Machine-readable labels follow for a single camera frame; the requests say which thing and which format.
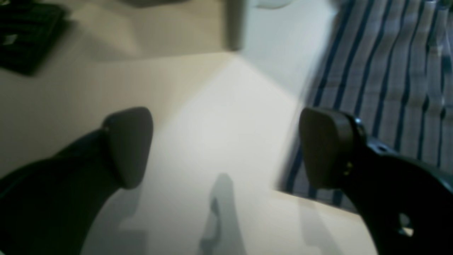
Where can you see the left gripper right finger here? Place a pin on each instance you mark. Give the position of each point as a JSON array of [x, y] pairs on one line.
[[406, 204]]

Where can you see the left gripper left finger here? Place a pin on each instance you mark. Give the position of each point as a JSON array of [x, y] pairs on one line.
[[48, 207]]

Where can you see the navy white striped t-shirt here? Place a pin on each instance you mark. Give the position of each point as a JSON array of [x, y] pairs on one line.
[[389, 63]]

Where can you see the black keyboard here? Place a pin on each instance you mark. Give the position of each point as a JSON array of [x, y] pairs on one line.
[[28, 30]]

